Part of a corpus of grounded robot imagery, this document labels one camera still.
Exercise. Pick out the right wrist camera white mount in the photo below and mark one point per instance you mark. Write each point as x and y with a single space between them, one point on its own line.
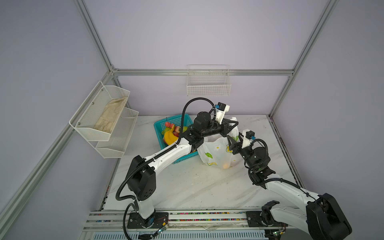
248 138

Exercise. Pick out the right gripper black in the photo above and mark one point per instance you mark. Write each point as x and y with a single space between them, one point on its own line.
233 146

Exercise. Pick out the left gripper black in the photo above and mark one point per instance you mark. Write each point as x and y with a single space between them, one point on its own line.
225 129

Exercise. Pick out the beige cloth in shelf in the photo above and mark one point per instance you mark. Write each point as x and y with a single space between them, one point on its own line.
110 115

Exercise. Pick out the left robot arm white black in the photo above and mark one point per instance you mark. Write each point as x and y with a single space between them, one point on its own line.
140 181

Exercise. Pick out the yellow banana bunch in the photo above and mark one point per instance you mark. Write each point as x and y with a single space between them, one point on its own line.
169 137

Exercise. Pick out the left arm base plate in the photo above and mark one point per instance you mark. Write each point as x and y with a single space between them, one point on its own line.
155 221

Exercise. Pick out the white plastic bag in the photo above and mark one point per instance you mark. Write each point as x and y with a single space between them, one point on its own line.
215 152

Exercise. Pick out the aluminium frame rail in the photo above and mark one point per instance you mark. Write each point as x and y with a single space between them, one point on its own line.
216 72

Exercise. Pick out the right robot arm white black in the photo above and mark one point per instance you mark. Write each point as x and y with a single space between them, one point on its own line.
320 216

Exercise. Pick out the upper white mesh shelf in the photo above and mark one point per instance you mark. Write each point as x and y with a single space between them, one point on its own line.
86 116

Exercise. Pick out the white wire wall basket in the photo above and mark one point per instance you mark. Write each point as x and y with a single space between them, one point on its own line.
208 85

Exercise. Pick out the white mesh shelf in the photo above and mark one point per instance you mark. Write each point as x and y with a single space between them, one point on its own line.
116 146
86 116

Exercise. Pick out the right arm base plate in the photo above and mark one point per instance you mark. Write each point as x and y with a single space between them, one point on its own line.
255 219

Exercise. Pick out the lower white mesh shelf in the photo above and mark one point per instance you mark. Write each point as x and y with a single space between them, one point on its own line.
116 146

